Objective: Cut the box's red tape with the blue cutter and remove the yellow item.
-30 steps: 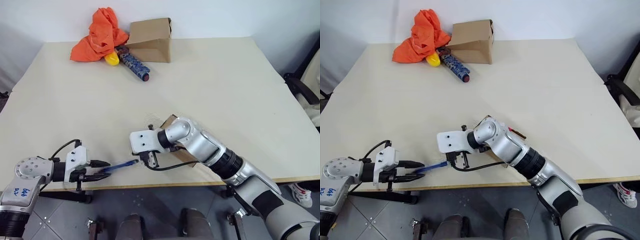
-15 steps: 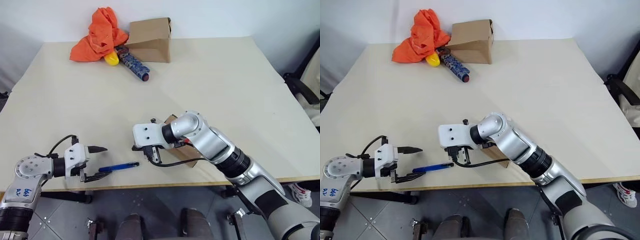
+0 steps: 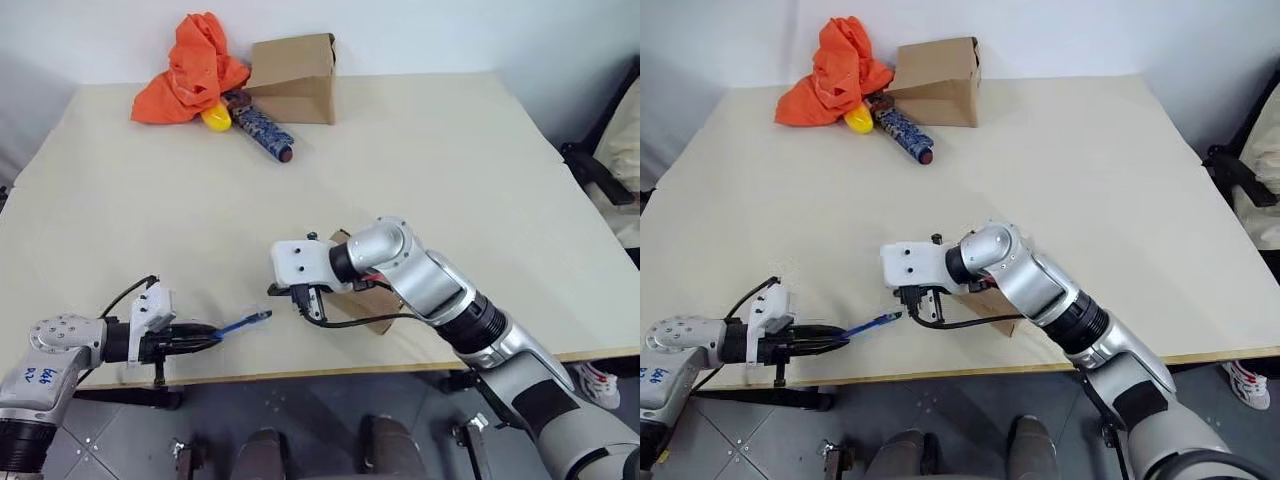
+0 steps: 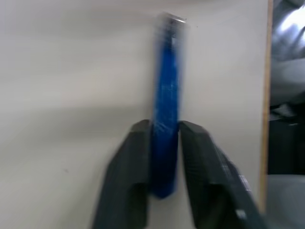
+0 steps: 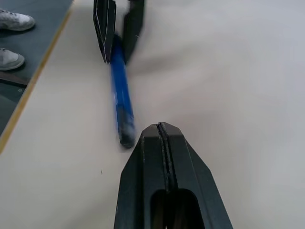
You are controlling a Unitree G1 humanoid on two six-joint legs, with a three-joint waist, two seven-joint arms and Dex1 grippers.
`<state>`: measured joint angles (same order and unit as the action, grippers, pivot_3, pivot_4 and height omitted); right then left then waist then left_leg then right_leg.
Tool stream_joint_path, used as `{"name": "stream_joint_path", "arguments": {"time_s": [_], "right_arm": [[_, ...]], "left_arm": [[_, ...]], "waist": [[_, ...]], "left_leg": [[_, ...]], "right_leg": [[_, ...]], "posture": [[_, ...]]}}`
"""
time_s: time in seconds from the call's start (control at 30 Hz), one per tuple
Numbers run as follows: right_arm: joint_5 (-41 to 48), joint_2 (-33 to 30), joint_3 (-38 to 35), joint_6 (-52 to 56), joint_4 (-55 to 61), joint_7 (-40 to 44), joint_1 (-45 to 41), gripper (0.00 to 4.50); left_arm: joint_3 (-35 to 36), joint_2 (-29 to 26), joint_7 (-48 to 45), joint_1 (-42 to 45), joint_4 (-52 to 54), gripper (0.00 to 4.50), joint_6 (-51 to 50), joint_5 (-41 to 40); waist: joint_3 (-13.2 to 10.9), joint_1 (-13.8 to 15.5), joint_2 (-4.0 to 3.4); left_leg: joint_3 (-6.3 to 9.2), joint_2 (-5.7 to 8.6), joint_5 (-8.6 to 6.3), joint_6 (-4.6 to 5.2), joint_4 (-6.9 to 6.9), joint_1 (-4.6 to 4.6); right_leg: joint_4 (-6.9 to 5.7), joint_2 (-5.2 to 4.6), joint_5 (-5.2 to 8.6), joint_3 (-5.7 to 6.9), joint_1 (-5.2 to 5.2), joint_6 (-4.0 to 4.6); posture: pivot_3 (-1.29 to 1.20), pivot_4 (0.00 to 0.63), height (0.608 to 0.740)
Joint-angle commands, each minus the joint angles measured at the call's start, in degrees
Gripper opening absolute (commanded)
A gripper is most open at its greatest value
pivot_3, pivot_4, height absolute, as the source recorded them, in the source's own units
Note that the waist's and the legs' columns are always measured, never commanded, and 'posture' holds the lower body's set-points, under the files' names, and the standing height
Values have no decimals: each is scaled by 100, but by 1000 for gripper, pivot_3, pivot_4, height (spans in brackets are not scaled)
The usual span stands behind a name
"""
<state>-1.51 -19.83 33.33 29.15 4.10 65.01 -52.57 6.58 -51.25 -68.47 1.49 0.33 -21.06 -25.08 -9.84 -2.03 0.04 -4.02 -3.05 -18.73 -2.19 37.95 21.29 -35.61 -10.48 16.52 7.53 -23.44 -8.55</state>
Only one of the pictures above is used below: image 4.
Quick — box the silver robot torso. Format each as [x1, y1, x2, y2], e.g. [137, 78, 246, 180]
[270, 0, 305, 113]

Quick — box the blue pen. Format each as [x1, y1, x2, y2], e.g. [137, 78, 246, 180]
[151, 11, 188, 200]

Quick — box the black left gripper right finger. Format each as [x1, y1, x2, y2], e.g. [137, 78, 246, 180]
[178, 120, 271, 229]

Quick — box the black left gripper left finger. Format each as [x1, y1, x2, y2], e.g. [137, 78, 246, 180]
[92, 119, 153, 229]

